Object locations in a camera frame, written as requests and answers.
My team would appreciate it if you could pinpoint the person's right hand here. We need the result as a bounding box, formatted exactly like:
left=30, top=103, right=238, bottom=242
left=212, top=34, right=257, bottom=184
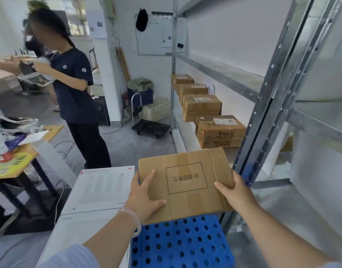
left=214, top=170, right=261, bottom=218

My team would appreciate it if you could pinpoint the person's left hand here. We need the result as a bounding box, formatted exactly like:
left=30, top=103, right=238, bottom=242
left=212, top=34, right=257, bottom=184
left=123, top=169, right=167, bottom=223

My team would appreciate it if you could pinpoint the white box with red logo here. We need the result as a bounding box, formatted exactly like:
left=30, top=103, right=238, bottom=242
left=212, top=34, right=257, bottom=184
left=60, top=166, right=135, bottom=215
left=36, top=208, right=132, bottom=268

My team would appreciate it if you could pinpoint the brown box printed square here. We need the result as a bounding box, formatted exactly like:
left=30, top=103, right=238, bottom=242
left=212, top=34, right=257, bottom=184
left=138, top=147, right=236, bottom=225

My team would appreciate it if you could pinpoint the blue tray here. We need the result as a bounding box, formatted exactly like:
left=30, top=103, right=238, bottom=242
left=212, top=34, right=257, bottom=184
left=130, top=214, right=235, bottom=268

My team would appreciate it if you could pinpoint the printed cardboard box with label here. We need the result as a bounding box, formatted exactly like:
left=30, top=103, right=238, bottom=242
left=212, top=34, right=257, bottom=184
left=178, top=83, right=208, bottom=106
left=195, top=115, right=247, bottom=149
left=182, top=94, right=223, bottom=122
left=171, top=73, right=195, bottom=94

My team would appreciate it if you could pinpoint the person's right forearm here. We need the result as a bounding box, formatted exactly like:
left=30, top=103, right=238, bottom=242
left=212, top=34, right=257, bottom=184
left=235, top=205, right=332, bottom=268

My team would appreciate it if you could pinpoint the person's left forearm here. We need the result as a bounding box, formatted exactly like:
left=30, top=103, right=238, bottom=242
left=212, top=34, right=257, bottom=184
left=81, top=210, right=141, bottom=268

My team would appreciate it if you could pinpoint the translucent white bangle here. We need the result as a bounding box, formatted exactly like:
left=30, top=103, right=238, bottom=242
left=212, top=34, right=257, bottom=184
left=117, top=208, right=142, bottom=238

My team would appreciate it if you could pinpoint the black platform trolley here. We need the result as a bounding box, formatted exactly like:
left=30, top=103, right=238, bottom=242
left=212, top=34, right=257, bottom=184
left=131, top=92, right=171, bottom=138

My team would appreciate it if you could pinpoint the cream plastic crate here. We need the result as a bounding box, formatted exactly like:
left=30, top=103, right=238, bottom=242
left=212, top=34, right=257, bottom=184
left=142, top=97, right=171, bottom=122

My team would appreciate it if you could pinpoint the light blue striped shirt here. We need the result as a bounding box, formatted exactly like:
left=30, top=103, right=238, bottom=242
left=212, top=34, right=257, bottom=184
left=38, top=244, right=342, bottom=268

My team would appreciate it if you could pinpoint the black plastic crate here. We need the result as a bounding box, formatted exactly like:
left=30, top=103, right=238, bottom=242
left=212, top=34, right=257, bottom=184
left=92, top=96, right=111, bottom=127

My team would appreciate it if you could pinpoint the navy plastic crate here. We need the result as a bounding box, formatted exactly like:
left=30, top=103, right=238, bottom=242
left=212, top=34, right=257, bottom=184
left=127, top=88, right=154, bottom=108

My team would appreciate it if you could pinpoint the wooden table with black legs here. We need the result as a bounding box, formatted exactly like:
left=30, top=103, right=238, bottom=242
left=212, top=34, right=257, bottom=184
left=0, top=125, right=72, bottom=235

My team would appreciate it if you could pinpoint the camouflage bag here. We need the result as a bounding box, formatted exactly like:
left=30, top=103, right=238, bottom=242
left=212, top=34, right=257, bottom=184
left=127, top=77, right=155, bottom=92

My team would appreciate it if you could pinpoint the small white paper sheet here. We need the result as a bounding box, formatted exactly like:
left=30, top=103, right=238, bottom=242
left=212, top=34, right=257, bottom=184
left=18, top=130, right=50, bottom=146

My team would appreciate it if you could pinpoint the round yellow sticker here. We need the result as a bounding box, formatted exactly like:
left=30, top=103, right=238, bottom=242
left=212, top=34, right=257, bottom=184
left=0, top=153, right=35, bottom=178

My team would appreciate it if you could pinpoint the bundle of wooden poles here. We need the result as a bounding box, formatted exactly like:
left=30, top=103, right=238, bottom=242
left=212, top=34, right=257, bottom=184
left=115, top=47, right=131, bottom=83

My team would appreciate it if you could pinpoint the blue packet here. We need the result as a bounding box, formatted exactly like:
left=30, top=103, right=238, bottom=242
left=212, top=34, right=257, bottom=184
left=5, top=134, right=27, bottom=151

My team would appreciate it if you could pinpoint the whiteboard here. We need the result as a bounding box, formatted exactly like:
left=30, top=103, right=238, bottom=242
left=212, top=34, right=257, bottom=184
left=135, top=13, right=188, bottom=56

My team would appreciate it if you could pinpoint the black cap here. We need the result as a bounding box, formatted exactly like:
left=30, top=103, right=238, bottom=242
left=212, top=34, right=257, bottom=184
left=136, top=9, right=149, bottom=32

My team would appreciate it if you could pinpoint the long wooden table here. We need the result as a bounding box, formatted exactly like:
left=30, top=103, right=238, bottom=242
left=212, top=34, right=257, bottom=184
left=0, top=68, right=24, bottom=97

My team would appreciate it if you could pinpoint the potted green plant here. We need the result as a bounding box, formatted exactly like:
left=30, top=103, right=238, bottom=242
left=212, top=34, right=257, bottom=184
left=27, top=0, right=50, bottom=12

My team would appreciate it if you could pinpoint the white floor cable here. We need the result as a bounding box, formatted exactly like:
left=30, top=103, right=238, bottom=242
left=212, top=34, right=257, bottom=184
left=54, top=178, right=66, bottom=221

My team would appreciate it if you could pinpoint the black floor cable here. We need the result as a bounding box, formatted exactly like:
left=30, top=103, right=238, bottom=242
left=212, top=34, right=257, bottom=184
left=53, top=141, right=76, bottom=172

